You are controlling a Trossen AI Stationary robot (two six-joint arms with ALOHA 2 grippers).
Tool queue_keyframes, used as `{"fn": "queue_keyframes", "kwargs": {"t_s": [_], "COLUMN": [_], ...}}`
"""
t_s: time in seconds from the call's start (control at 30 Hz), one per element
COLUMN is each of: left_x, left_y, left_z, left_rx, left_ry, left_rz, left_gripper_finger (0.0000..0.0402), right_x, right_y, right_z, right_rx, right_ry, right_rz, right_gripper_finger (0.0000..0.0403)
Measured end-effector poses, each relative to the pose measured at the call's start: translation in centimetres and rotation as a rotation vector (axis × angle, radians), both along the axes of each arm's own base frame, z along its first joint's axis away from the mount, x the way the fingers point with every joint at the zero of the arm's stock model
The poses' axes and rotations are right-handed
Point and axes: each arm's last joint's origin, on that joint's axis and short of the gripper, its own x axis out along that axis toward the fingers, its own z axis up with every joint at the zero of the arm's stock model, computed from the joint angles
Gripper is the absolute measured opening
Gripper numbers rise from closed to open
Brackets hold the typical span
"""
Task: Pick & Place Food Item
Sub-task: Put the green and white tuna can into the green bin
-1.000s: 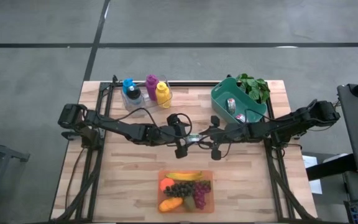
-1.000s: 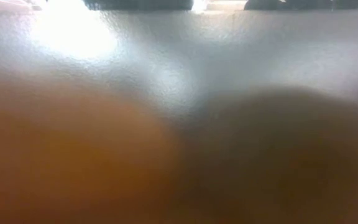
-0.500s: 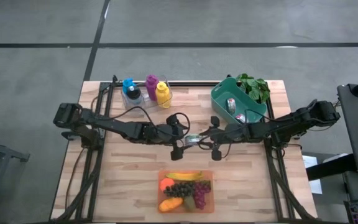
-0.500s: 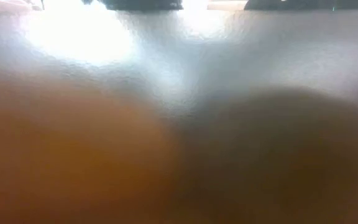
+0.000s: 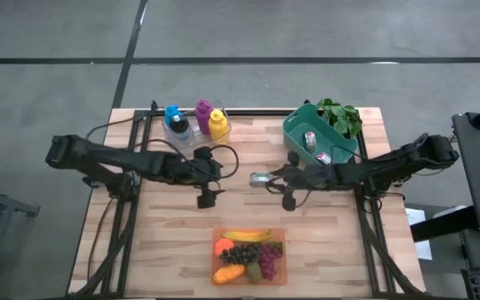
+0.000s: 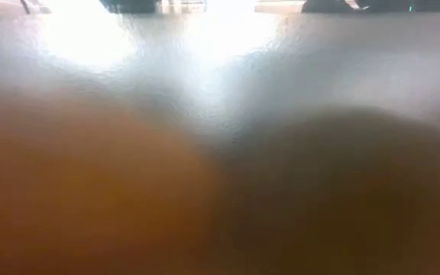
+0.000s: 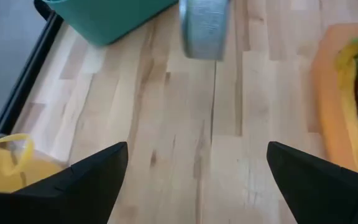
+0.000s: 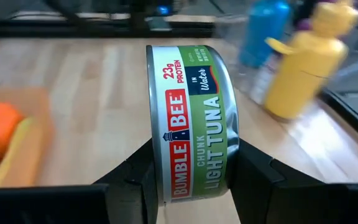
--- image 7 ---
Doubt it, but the teal plastic bin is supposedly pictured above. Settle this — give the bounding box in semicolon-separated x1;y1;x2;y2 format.
42;0;180;47

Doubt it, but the black aluminium frame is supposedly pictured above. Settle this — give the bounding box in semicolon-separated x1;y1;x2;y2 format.
0;0;64;135

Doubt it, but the silver tin can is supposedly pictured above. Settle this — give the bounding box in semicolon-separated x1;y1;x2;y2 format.
178;0;232;61

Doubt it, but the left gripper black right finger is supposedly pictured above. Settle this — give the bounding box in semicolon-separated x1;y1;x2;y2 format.
266;141;358;224

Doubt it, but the yellow banana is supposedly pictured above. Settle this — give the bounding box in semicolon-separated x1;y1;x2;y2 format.
336;39;358;179

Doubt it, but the yellow plastic bottle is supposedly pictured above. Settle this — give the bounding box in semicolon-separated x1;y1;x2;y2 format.
0;133;65;194

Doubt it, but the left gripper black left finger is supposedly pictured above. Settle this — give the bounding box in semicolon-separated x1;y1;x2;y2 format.
0;141;129;224

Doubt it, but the translucent orange plastic box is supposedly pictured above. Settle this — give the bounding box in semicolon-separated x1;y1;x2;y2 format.
310;21;358;180

